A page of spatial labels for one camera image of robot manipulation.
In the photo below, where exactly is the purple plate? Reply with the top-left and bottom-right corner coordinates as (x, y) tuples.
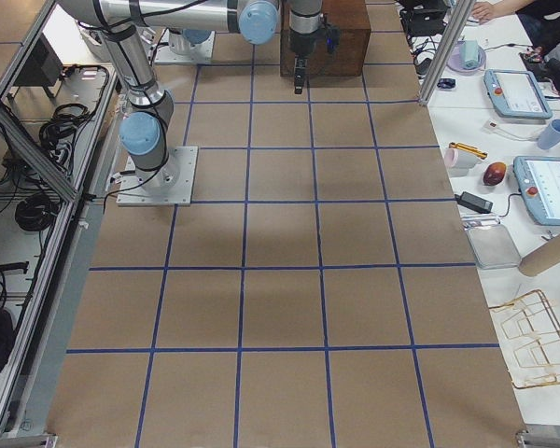
(447, 44), (486, 75)

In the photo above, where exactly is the small blue black device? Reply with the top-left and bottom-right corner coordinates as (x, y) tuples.
(437, 77), (456, 91)

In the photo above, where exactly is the aluminium frame post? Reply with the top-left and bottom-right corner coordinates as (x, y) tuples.
(418, 0), (475, 106)

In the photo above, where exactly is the dark wooden drawer cabinet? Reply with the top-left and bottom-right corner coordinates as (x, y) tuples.
(280, 1), (371, 78)

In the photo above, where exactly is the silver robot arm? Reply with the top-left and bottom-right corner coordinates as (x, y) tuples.
(168, 29), (212, 54)
(59, 1), (341, 144)

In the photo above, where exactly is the teal box on plate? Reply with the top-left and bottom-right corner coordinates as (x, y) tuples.
(459, 40), (480, 70)

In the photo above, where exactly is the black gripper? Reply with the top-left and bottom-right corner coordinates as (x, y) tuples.
(288, 28), (318, 95)

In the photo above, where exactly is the lower teach pendant tablet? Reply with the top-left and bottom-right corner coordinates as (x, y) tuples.
(512, 156), (560, 226)

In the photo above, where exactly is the teach pendant tablet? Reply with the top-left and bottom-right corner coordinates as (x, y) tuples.
(483, 69), (553, 119)
(512, 156), (560, 226)

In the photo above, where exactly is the red mango fruit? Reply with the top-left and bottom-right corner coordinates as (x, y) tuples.
(483, 161), (507, 187)

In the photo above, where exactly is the gold wire rack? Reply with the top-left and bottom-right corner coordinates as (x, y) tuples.
(489, 289), (560, 390)

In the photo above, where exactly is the upper teach pendant tablet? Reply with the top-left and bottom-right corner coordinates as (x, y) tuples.
(483, 69), (553, 119)

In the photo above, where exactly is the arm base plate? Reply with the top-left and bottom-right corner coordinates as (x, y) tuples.
(152, 29), (216, 65)
(116, 146), (199, 207)

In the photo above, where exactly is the person's hand on desk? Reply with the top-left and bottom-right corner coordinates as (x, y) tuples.
(471, 1), (496, 22)

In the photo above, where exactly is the light blue plastic cup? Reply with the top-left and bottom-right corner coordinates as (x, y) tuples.
(537, 119), (560, 150)

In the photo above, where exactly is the gold metal cylinder tool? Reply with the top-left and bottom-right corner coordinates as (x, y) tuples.
(449, 142), (488, 160)

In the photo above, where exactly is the cardboard tube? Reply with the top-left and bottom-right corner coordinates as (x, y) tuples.
(518, 233), (560, 276)

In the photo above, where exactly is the black power adapter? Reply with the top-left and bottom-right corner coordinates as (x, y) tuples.
(455, 191), (493, 214)

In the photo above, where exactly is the silver metal tray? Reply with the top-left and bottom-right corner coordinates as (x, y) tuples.
(461, 214), (521, 270)

